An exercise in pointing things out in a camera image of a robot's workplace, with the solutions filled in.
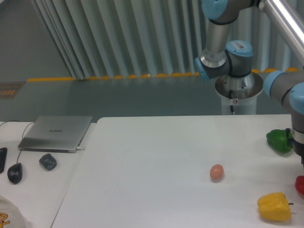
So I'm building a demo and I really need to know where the dark grey small case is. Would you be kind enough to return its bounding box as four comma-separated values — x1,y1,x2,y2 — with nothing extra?
39,153,57,171

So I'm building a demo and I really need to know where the folded white partition screen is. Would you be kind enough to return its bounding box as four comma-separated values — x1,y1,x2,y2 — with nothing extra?
30,0,304,80

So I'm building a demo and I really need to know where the black pedestal cable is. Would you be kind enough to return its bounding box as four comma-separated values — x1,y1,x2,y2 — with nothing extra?
228,89,236,115

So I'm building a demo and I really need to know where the green bell pepper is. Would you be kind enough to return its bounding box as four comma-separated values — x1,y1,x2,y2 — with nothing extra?
266,128,294,154

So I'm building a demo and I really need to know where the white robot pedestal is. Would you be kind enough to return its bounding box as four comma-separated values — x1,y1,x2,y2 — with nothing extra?
215,72,263,115

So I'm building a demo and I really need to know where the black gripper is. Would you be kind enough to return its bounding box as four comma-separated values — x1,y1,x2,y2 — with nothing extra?
301,154,304,168

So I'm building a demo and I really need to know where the yellow bell pepper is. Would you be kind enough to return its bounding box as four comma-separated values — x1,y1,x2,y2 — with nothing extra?
257,192,292,222

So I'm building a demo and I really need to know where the black mouse cable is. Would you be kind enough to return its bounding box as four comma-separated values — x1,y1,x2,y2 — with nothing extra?
0,120,36,165

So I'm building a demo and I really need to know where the black flat device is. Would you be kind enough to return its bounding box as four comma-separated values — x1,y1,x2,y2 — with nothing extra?
0,147,8,173

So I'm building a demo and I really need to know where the black computer mouse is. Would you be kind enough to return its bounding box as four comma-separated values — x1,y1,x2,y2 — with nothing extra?
7,162,23,184

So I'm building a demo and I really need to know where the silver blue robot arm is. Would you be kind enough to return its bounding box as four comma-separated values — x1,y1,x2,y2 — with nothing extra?
195,0,304,157

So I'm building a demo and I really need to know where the white cloth with orange print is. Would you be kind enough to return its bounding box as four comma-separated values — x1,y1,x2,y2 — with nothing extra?
0,196,27,228

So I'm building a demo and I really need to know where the brown egg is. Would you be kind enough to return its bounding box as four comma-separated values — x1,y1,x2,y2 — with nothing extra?
209,164,224,181

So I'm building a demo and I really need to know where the silver closed laptop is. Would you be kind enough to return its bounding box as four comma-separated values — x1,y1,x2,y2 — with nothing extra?
18,115,93,153

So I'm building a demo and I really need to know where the red bell pepper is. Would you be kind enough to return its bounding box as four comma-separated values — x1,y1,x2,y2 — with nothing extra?
294,175,304,195

